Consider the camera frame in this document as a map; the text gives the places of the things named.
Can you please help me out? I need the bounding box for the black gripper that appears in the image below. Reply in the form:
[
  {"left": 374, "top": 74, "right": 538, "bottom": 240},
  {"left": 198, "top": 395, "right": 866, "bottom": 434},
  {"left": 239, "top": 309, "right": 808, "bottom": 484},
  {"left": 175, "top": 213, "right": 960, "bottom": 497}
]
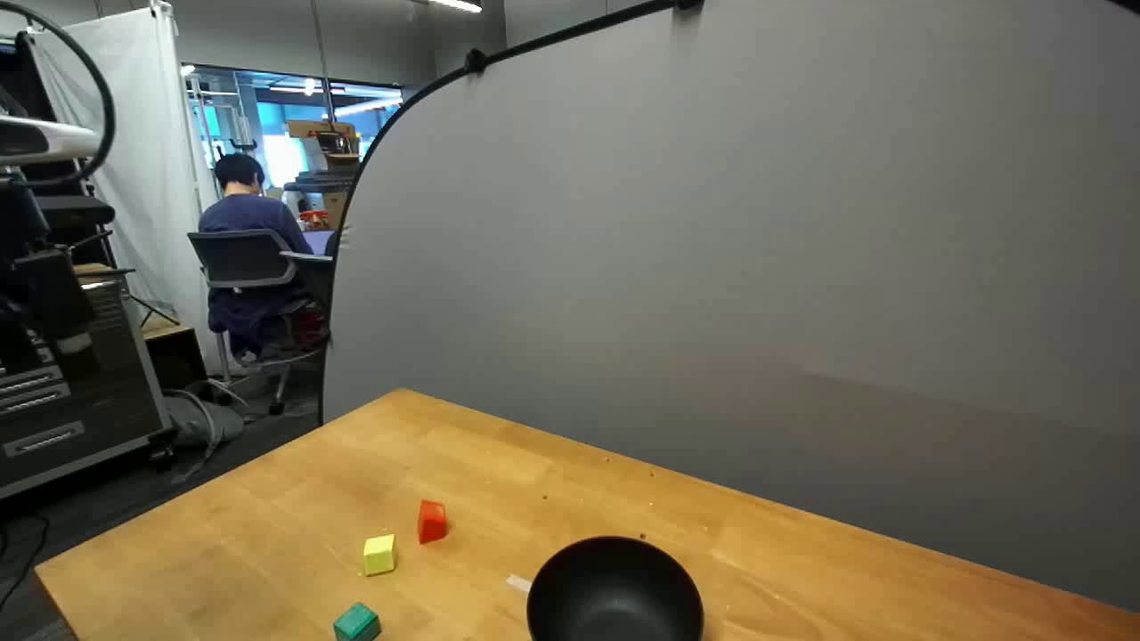
[{"left": 0, "top": 162, "right": 103, "bottom": 385}]

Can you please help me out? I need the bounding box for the black equipment cabinet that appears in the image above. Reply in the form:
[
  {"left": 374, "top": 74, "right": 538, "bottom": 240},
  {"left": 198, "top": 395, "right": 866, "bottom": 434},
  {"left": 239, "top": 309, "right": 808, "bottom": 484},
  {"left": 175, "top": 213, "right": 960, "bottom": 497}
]
[{"left": 0, "top": 268, "right": 178, "bottom": 502}]

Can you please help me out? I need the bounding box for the seated person in blue shirt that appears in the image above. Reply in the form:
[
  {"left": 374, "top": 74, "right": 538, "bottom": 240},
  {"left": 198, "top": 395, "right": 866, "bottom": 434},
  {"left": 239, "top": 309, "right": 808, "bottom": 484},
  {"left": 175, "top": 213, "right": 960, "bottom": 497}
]
[{"left": 196, "top": 150, "right": 327, "bottom": 356}]

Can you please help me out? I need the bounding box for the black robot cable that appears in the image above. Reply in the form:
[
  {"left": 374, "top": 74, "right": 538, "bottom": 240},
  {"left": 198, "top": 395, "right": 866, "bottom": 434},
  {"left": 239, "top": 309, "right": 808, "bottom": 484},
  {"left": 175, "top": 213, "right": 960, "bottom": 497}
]
[{"left": 0, "top": 0, "right": 122, "bottom": 193}]

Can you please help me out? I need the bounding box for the yellow block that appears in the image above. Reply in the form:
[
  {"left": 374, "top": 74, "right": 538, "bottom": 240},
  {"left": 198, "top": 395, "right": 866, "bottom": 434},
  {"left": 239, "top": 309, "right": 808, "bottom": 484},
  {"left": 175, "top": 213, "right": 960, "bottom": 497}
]
[{"left": 359, "top": 530, "right": 398, "bottom": 579}]

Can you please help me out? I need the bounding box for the black office chair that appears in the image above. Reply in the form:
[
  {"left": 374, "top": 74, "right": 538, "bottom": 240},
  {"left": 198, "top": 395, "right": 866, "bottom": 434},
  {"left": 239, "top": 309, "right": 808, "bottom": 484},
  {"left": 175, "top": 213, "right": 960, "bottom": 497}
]
[{"left": 185, "top": 227, "right": 331, "bottom": 416}]

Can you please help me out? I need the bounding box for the orange block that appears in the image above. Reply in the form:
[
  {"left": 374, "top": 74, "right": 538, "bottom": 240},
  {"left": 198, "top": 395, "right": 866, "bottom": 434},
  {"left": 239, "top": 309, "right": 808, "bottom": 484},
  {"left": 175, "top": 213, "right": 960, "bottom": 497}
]
[{"left": 418, "top": 496, "right": 453, "bottom": 547}]

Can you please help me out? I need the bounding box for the grey backdrop panel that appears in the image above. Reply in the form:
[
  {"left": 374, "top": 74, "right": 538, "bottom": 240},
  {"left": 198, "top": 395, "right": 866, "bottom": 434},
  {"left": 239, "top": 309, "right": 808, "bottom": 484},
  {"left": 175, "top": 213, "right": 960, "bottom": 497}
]
[{"left": 322, "top": 0, "right": 1140, "bottom": 616}]

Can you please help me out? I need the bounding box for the green block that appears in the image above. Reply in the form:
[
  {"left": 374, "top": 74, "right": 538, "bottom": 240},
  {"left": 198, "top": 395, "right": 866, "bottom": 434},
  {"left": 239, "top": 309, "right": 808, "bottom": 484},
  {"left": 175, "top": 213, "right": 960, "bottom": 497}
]
[{"left": 331, "top": 600, "right": 386, "bottom": 641}]

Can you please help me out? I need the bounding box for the black bowl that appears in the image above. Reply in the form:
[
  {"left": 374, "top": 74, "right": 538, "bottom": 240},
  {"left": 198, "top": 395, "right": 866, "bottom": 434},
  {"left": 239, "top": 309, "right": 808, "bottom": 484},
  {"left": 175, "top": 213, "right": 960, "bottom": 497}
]
[{"left": 524, "top": 534, "right": 704, "bottom": 641}]

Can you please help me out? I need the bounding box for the white curtain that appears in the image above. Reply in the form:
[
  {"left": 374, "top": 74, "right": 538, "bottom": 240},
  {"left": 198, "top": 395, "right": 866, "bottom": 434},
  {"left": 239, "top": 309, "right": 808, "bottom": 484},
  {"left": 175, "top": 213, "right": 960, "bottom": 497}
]
[{"left": 24, "top": 0, "right": 227, "bottom": 375}]

